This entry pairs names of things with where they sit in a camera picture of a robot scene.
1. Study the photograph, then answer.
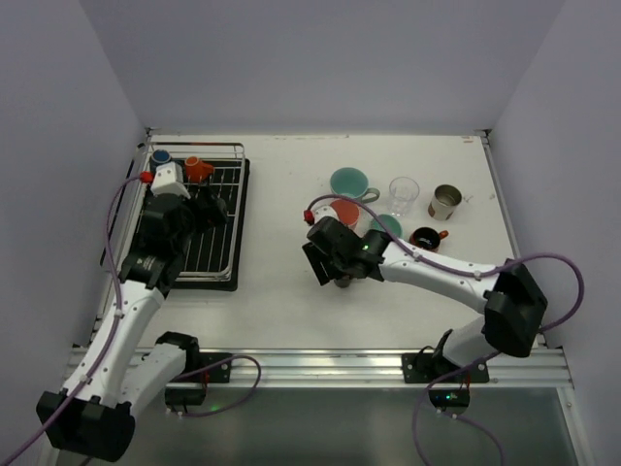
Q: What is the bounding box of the black cup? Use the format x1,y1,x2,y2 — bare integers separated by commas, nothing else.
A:
334,277,353,288

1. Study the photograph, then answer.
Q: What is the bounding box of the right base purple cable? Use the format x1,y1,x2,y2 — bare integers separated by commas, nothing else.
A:
411,353,508,466

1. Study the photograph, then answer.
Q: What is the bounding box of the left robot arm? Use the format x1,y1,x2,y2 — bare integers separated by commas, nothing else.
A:
36,184,227,462

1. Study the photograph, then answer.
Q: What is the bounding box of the small green teacup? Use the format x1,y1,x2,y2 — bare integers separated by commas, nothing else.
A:
370,214,403,238

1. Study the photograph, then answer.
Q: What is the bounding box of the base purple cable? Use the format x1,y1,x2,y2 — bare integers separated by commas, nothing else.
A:
411,353,508,466
175,353,263,418

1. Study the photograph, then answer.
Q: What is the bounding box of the clear glass tumbler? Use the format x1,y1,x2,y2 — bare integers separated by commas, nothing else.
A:
389,177,420,216

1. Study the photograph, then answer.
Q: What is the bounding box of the pink plastic cup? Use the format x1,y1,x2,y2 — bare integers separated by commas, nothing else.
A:
330,199,360,230

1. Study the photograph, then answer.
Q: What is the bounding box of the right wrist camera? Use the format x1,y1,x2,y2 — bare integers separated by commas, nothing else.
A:
312,204,340,223

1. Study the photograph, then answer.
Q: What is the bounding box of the black drip tray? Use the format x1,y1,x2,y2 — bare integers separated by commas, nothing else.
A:
118,157,250,294

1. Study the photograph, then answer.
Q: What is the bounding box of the small orange cup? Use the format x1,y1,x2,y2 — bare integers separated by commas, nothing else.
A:
184,156,214,184

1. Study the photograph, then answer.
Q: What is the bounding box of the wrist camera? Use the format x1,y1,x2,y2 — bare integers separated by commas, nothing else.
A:
150,161,190,199
312,204,340,223

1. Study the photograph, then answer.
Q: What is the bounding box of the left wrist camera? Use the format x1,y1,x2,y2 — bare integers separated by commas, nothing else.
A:
150,161,190,199

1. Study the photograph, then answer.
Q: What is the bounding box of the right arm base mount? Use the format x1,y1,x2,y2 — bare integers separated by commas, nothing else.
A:
401,330,490,416

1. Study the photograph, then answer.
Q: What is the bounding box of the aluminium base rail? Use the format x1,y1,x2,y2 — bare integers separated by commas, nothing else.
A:
65,347,573,389

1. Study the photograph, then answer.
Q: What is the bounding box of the metal tin cup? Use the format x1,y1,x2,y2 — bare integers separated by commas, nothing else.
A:
428,184,463,221

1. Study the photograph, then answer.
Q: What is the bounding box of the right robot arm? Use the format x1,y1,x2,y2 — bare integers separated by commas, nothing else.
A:
303,216,547,375

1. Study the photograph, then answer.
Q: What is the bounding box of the metal wire dish rack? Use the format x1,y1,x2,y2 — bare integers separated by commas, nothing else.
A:
111,141,250,290

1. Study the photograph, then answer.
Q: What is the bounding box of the large green mug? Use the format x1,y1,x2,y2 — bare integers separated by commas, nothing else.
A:
330,167,380,204

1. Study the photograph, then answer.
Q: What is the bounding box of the blue cup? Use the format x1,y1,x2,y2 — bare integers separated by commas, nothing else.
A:
149,150,172,172

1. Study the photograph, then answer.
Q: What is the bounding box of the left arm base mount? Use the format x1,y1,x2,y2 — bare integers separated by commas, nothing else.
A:
164,352,232,414

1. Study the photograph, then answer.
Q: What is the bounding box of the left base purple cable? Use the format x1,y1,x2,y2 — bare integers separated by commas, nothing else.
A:
175,353,263,418

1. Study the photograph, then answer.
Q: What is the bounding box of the red smiley mug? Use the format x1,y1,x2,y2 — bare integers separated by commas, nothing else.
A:
409,227,449,252

